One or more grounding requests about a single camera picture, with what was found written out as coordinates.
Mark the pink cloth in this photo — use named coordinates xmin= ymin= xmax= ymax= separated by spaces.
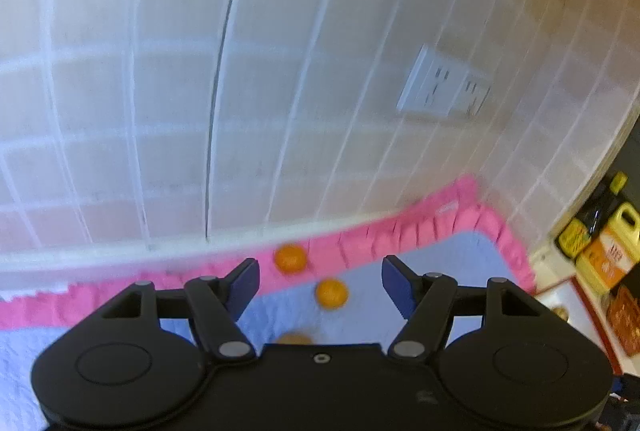
xmin=1 ymin=174 xmax=536 ymax=330

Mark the light blue quilted mat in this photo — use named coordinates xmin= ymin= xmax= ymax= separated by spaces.
xmin=1 ymin=233 xmax=515 ymax=430

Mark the orange plastic basket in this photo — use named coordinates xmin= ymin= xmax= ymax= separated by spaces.
xmin=606 ymin=286 xmax=640 ymax=356

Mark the red cardboard box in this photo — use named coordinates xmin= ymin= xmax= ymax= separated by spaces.
xmin=535 ymin=276 xmax=624 ymax=376

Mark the yellow detergent jug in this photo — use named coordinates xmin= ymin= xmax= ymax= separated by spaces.
xmin=576 ymin=202 xmax=640 ymax=295

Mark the dark soy sauce bottle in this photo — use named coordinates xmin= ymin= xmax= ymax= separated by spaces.
xmin=554 ymin=171 xmax=628 ymax=261

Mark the brown kiwi fruit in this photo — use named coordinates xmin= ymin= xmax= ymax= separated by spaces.
xmin=276 ymin=331 xmax=314 ymax=345

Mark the small tangerine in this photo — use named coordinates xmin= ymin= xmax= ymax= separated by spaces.
xmin=273 ymin=245 xmax=308 ymax=275
xmin=314 ymin=278 xmax=349 ymax=311

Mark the white wall power socket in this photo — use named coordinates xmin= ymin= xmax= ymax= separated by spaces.
xmin=396 ymin=45 xmax=492 ymax=120

